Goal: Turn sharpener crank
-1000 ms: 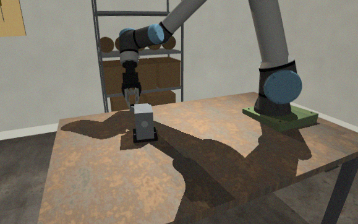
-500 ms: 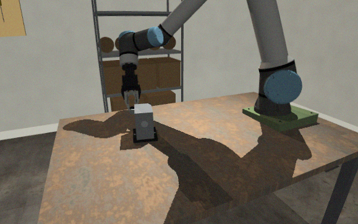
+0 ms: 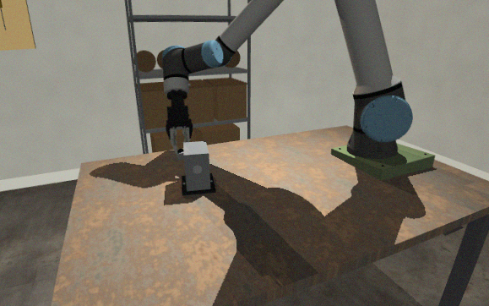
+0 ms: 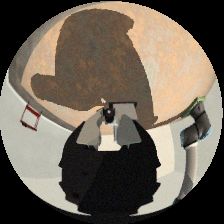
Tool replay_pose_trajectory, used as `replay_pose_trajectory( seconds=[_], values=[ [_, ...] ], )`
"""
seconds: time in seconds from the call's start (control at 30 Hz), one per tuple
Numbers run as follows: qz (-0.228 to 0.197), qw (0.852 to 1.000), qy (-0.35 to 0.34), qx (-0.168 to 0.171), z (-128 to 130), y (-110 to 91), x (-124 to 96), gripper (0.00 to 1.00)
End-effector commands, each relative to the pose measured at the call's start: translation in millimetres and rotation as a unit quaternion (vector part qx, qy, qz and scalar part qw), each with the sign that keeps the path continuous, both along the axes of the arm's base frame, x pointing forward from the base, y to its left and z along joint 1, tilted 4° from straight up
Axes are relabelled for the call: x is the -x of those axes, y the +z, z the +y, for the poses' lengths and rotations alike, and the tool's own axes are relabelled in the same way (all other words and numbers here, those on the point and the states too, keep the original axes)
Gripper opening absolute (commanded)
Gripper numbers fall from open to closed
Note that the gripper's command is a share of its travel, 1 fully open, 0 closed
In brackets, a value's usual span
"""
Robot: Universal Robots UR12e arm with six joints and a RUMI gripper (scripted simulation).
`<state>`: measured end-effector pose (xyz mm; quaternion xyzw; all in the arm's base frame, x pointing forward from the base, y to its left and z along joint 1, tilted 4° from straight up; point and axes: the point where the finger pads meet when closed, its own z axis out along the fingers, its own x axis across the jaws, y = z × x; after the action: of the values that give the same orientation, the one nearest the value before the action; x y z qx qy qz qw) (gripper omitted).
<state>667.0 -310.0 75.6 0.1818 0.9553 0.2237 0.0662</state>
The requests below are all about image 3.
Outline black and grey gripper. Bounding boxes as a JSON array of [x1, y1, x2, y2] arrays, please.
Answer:
[[166, 90, 193, 153]]

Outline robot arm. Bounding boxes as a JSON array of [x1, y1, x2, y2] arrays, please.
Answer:
[[162, 0, 413, 159]]

